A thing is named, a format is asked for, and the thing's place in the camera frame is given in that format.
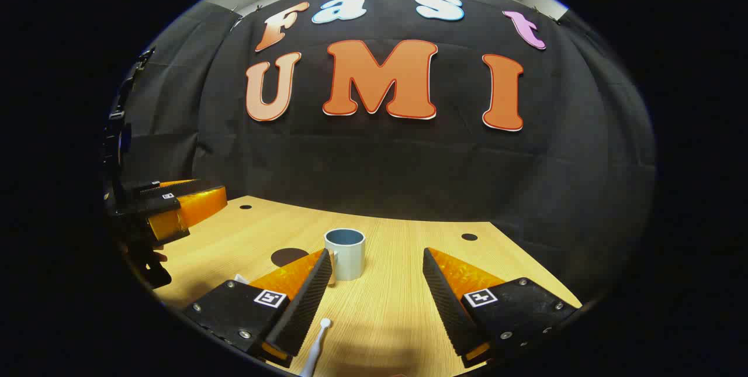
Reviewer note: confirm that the pale green cup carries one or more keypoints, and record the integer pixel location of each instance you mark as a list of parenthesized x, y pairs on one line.
[(347, 257)]

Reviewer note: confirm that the white toothbrush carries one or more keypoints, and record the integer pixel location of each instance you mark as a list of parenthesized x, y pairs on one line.
[(315, 345)]

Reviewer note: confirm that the wooden desktop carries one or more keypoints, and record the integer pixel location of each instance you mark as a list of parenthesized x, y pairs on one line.
[(380, 301)]

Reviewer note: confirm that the dark brown round coaster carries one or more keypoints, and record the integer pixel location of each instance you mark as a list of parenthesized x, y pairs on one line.
[(286, 256)]

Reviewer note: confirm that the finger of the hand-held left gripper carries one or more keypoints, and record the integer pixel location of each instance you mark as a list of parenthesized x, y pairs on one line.
[(158, 201), (175, 186)]

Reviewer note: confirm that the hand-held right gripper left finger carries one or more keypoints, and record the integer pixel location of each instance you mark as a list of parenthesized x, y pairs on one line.
[(307, 307)]

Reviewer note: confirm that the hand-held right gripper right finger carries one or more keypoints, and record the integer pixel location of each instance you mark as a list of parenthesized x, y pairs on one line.
[(447, 307)]

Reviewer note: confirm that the white toothpaste tube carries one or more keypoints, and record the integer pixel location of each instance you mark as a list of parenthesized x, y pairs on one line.
[(241, 279)]

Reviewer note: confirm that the black backdrop cloth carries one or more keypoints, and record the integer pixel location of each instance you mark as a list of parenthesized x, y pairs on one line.
[(380, 161)]

